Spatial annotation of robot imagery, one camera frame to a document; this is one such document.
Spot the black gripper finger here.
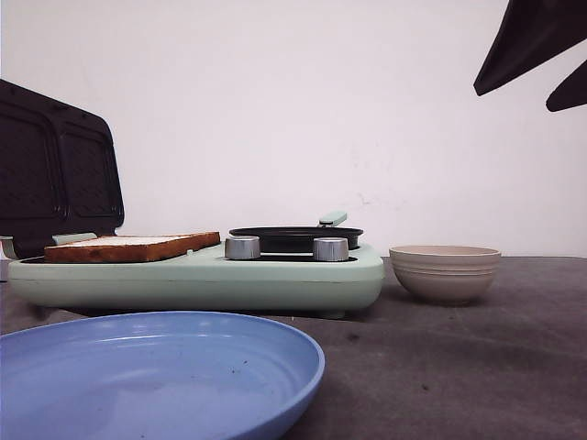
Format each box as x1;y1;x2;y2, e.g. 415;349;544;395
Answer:
546;63;587;112
473;0;586;96

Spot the beige ribbed bowl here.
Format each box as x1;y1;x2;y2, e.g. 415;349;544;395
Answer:
389;245;501;305

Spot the white bread slice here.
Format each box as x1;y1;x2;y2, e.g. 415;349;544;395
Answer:
44;231;220;263

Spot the breakfast maker hinged lid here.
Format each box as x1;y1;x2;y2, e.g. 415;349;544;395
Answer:
1;81;125;259

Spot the mint green breakfast maker base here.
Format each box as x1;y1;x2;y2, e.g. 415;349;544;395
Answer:
7;244;385;314

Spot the grey felt table mat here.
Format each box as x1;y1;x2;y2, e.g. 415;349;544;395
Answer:
0;256;587;440

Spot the right silver control knob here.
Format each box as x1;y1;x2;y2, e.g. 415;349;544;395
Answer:
313;237;349;262

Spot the silver control knob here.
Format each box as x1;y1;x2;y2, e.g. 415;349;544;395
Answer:
224;236;261;260
313;237;349;262

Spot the black round frying pan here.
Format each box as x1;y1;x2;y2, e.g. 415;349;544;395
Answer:
228;211;364;253

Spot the left silver control knob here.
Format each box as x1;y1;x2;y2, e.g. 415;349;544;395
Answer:
224;236;261;260

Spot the blue plastic plate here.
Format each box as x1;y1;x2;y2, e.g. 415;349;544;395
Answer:
1;312;326;439

